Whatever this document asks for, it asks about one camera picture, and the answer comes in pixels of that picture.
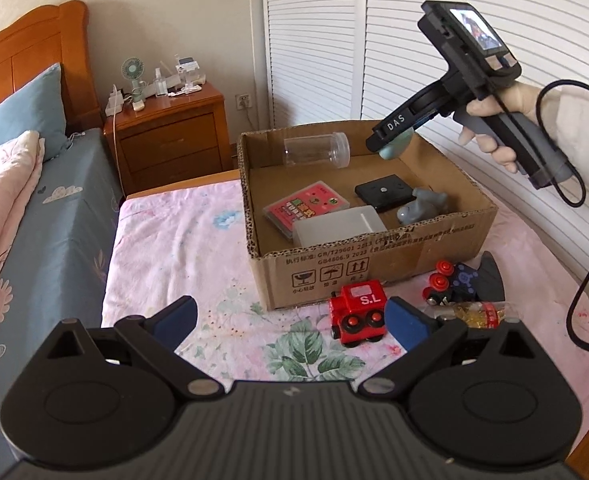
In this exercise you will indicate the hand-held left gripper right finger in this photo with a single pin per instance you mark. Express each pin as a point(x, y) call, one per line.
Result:
point(407, 322)

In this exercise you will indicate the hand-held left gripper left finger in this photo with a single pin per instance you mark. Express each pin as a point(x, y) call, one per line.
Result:
point(174, 317)

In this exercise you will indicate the brown cardboard box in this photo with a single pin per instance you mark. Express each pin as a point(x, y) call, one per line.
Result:
point(324, 275)

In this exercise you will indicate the green round toy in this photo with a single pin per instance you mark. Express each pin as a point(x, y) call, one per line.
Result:
point(394, 147)

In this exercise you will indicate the grey cat toy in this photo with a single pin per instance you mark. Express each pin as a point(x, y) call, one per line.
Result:
point(422, 207)

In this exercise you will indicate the white plastic jar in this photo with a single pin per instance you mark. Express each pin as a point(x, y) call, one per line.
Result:
point(334, 227)

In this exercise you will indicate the black case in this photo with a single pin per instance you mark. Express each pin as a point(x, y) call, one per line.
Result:
point(384, 192)

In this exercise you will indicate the pink card case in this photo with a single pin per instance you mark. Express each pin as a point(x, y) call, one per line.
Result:
point(304, 207)

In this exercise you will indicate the clear plastic jar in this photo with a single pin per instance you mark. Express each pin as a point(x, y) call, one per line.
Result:
point(314, 150)

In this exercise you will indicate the person's right hand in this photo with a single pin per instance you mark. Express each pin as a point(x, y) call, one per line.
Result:
point(494, 152)

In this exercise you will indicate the blue toy train red wheels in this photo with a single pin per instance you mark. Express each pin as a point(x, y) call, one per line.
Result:
point(457, 282)

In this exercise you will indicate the capsule bottle with silver lid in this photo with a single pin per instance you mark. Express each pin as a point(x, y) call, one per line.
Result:
point(479, 316)

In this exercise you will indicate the dark grey shark toy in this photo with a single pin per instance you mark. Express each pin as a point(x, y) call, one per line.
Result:
point(489, 280)

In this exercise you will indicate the wide white louvred door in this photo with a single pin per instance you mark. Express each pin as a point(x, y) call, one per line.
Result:
point(549, 20)

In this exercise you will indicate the blue bed sheet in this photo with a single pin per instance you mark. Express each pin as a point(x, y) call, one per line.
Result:
point(64, 240)

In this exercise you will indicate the narrow white louvred door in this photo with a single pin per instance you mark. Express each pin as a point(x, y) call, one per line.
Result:
point(314, 35)

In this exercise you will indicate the wooden nightstand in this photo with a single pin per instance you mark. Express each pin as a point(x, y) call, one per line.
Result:
point(174, 145)

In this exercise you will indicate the white power strip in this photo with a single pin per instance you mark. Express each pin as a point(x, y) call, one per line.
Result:
point(113, 102)

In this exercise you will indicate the clear small bottle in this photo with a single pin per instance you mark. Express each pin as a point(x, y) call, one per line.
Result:
point(162, 82)

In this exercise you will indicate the white phone stand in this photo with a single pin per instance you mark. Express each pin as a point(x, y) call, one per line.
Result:
point(189, 72)

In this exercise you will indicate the small green desk fan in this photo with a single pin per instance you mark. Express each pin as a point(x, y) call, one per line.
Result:
point(133, 70)

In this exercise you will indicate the blue pillow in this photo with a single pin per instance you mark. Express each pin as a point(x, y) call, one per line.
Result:
point(24, 110)

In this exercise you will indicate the wooden headboard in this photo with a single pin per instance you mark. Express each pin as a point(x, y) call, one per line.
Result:
point(24, 55)

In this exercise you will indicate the white wall socket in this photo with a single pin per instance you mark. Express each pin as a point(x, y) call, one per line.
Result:
point(244, 100)

